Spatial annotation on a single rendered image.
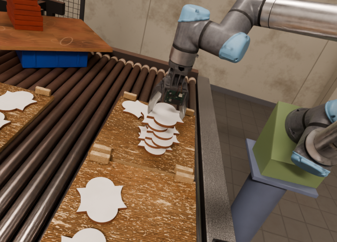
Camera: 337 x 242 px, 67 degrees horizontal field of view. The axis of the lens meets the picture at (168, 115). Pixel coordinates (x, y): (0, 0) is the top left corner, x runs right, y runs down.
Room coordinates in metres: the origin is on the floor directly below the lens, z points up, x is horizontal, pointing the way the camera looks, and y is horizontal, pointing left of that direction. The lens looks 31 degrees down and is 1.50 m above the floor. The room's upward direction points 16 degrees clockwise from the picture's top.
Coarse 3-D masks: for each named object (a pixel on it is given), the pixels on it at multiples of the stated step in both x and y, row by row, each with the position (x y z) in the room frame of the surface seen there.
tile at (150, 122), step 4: (144, 112) 0.84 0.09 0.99; (144, 116) 0.81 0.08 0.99; (144, 120) 0.78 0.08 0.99; (148, 120) 0.79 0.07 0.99; (152, 120) 0.80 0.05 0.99; (144, 124) 0.77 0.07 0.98; (148, 124) 0.77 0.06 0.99; (152, 124) 0.77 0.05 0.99; (156, 124) 0.78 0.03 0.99; (152, 128) 0.75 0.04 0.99; (156, 128) 0.75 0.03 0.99; (160, 128) 0.76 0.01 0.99; (164, 128) 0.77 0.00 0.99
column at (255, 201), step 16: (256, 176) 0.81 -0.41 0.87; (240, 192) 0.94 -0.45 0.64; (256, 192) 0.87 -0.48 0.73; (272, 192) 0.85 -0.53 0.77; (304, 192) 0.80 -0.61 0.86; (240, 208) 0.89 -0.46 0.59; (256, 208) 0.86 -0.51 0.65; (272, 208) 0.87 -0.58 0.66; (240, 224) 0.86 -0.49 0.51; (256, 224) 0.86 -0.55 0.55; (240, 240) 0.85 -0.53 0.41
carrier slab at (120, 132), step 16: (112, 112) 0.85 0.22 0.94; (112, 128) 0.75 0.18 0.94; (128, 128) 0.78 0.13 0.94; (176, 128) 0.87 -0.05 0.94; (192, 128) 0.91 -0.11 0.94; (112, 144) 0.67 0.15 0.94; (128, 144) 0.69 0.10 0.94; (192, 144) 0.80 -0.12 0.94; (112, 160) 0.60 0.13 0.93; (128, 160) 0.61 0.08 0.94; (144, 160) 0.63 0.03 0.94; (160, 160) 0.66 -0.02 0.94; (176, 160) 0.68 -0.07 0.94; (192, 160) 0.71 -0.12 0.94
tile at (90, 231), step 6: (90, 228) 0.35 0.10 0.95; (78, 234) 0.33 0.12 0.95; (84, 234) 0.33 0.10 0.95; (90, 234) 0.34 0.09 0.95; (96, 234) 0.34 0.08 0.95; (102, 234) 0.34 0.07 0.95; (66, 240) 0.31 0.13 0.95; (72, 240) 0.31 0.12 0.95; (78, 240) 0.32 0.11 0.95; (84, 240) 0.32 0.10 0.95; (90, 240) 0.32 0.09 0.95; (96, 240) 0.33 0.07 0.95; (102, 240) 0.33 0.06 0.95
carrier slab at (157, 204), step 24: (96, 168) 0.54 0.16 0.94; (120, 168) 0.57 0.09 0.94; (72, 192) 0.44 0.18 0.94; (144, 192) 0.51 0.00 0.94; (168, 192) 0.53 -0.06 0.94; (192, 192) 0.56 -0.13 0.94; (72, 216) 0.37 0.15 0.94; (120, 216) 0.41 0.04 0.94; (144, 216) 0.43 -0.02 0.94; (168, 216) 0.45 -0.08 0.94; (192, 216) 0.47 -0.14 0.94; (48, 240) 0.30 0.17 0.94; (120, 240) 0.35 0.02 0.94; (144, 240) 0.37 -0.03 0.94; (168, 240) 0.38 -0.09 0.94; (192, 240) 0.40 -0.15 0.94
